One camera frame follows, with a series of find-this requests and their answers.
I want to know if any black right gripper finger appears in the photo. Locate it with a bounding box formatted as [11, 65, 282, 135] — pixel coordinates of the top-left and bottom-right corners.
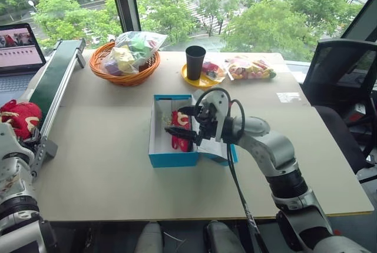
[164, 127, 203, 145]
[176, 106, 203, 116]

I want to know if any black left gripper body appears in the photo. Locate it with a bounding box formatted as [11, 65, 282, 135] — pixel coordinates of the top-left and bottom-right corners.
[22, 128, 42, 151]

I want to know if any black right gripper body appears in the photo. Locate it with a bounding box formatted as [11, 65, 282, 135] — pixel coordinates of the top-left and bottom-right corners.
[193, 102, 220, 148]

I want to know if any red plush toy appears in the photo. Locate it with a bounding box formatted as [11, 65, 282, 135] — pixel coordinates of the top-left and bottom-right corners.
[0, 99, 44, 141]

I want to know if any blue cardboard shoebox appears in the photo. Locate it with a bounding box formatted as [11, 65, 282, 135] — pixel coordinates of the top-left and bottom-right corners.
[147, 94, 240, 169]

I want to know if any yellow round plate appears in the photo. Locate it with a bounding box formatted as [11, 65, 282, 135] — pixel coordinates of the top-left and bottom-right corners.
[180, 62, 226, 89]

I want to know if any small clear bag of trinkets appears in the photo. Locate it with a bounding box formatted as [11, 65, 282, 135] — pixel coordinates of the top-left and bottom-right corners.
[201, 59, 228, 84]

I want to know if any black plastic cup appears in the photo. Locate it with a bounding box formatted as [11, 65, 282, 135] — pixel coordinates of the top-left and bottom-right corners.
[185, 45, 207, 81]

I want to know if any clear bag of colourful candies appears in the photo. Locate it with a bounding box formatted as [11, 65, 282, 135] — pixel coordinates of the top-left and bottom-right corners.
[224, 55, 278, 82]

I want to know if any green conveyor belt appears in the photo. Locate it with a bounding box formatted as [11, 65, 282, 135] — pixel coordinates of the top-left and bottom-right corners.
[28, 38, 87, 178]

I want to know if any orange woven basket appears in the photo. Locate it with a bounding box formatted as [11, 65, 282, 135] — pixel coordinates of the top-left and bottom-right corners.
[88, 41, 161, 87]

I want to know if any clear bag of coloured items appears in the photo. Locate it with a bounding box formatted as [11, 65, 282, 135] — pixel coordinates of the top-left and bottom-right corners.
[101, 31, 168, 77]

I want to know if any clear tape patch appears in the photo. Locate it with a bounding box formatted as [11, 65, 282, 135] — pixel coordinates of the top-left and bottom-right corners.
[276, 91, 302, 103]

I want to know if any grey laptop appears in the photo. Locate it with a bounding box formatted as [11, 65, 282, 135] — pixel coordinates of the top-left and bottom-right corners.
[0, 23, 48, 101]

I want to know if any pale rounded robot knee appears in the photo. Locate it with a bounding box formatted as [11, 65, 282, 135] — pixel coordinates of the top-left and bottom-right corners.
[134, 222, 163, 253]

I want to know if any dark rounded robot knee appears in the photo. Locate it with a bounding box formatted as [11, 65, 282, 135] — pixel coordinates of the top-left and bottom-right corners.
[203, 220, 247, 253]

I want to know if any black mesh office chair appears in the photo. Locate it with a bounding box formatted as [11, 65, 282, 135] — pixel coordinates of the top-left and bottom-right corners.
[299, 38, 377, 177]

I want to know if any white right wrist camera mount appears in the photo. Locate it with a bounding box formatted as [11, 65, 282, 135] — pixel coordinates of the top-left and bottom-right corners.
[195, 88, 232, 143]

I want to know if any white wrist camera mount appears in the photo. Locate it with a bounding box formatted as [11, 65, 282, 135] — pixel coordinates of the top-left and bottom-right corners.
[0, 122, 36, 164]
[195, 88, 232, 143]

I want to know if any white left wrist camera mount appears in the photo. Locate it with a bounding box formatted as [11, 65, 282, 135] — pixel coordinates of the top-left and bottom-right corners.
[0, 122, 36, 164]

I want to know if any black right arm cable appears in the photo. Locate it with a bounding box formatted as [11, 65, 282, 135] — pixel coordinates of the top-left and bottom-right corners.
[195, 87, 269, 253]

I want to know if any dark window frame post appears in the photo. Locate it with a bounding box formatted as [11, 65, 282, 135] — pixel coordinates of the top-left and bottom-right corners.
[107, 0, 142, 34]

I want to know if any dark slanted window frame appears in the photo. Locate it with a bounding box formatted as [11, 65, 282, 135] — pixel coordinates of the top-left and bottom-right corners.
[340, 0, 377, 42]

